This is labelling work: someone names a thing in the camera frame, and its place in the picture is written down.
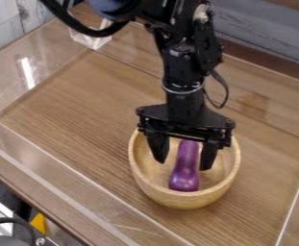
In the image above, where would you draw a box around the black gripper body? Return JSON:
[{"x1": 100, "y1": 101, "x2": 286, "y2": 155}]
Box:
[{"x1": 135, "y1": 84, "x2": 238, "y2": 149}]

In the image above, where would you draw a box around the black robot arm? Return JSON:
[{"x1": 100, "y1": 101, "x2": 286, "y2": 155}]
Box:
[{"x1": 40, "y1": 0, "x2": 235, "y2": 170}]

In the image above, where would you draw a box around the brown wooden bowl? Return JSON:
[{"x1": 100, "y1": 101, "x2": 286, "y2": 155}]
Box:
[{"x1": 128, "y1": 131, "x2": 240, "y2": 209}]

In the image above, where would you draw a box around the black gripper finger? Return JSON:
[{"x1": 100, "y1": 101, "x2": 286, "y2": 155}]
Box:
[
  {"x1": 147, "y1": 133, "x2": 169, "y2": 163},
  {"x1": 199, "y1": 142, "x2": 218, "y2": 171}
]

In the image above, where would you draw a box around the clear acrylic corner bracket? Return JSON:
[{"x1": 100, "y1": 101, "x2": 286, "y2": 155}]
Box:
[{"x1": 69, "y1": 19, "x2": 112, "y2": 50}]

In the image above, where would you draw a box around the black cable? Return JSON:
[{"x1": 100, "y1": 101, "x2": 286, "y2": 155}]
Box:
[{"x1": 0, "y1": 216, "x2": 36, "y2": 246}]

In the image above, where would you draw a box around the yellow tag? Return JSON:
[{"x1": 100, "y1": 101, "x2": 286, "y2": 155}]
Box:
[{"x1": 29, "y1": 213, "x2": 48, "y2": 234}]

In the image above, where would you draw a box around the clear acrylic tray wall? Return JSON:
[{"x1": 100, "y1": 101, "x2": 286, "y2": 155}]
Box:
[{"x1": 0, "y1": 122, "x2": 191, "y2": 246}]

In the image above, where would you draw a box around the purple toy eggplant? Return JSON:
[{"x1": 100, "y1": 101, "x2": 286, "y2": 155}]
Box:
[{"x1": 168, "y1": 139, "x2": 199, "y2": 192}]

